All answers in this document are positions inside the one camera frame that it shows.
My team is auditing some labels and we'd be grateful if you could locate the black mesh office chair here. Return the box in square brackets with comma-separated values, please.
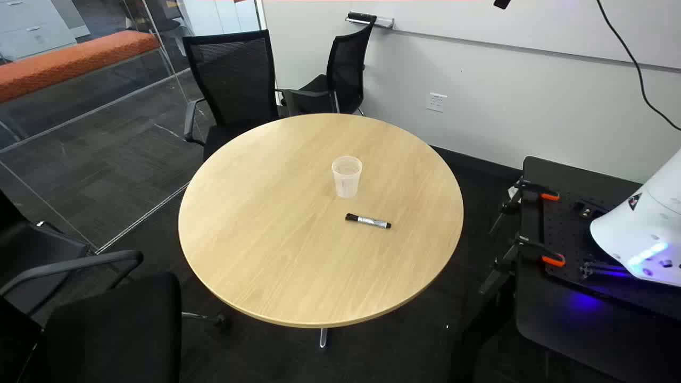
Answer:
[279, 12, 379, 116]
[181, 28, 284, 161]

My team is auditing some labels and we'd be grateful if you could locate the black office chair grey armrest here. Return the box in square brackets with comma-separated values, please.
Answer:
[0, 189, 99, 314]
[0, 246, 230, 383]

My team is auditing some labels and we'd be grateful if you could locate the orange upholstered bench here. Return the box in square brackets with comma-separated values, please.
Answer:
[0, 28, 162, 105]

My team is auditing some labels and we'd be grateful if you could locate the translucent plastic cup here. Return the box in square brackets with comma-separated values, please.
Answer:
[330, 154, 365, 201]

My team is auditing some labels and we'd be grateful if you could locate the white wall outlet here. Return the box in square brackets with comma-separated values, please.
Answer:
[426, 90, 449, 115]

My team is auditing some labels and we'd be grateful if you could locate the whiteboard tray with eraser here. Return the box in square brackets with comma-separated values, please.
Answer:
[345, 10, 397, 32]

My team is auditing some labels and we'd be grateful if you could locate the black marker with white label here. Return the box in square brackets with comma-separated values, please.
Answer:
[344, 211, 395, 231]

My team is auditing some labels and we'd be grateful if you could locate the black clamp with orange handle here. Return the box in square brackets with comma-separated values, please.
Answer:
[488, 176, 562, 239]
[477, 235, 571, 295]

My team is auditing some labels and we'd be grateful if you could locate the black hanging cable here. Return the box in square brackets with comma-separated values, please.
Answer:
[594, 0, 681, 135]

